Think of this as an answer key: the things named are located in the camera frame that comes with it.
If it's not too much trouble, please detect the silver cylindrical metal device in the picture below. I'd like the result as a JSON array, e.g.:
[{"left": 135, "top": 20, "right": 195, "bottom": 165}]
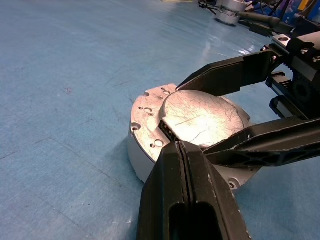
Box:
[{"left": 214, "top": 0, "right": 248, "bottom": 26}]

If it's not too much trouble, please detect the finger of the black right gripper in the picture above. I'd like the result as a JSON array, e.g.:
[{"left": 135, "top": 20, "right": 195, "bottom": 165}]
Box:
[
  {"left": 202, "top": 116, "right": 320, "bottom": 170},
  {"left": 175, "top": 49, "right": 280, "bottom": 98}
]

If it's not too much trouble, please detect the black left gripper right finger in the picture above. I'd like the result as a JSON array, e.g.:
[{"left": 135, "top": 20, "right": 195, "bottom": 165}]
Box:
[{"left": 178, "top": 140, "right": 252, "bottom": 240}]

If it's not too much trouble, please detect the silver round motor lid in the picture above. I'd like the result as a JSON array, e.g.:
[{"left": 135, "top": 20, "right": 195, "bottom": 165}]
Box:
[{"left": 129, "top": 83, "right": 252, "bottom": 156}]

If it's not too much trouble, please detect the black rectangular block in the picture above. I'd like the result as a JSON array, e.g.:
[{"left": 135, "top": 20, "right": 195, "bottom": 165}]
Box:
[{"left": 248, "top": 22, "right": 274, "bottom": 38}]

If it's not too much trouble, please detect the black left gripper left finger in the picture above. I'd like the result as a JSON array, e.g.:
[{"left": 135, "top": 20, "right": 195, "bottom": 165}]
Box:
[{"left": 135, "top": 141, "right": 196, "bottom": 240}]

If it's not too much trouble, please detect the black tool handle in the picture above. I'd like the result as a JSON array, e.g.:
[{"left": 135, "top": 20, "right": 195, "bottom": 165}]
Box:
[{"left": 237, "top": 10, "right": 282, "bottom": 26}]

